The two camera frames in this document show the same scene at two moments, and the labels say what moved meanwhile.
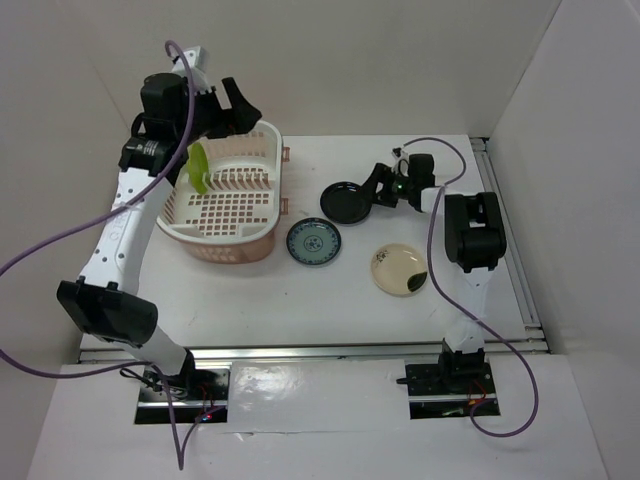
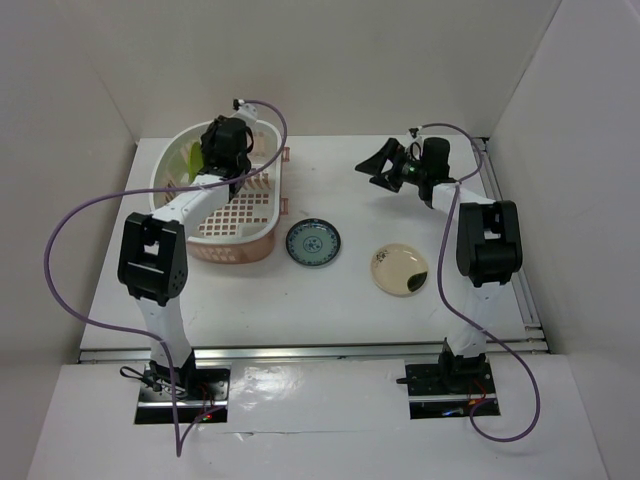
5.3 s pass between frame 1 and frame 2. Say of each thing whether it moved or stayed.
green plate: stayed
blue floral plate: stayed
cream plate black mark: stayed
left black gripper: moved
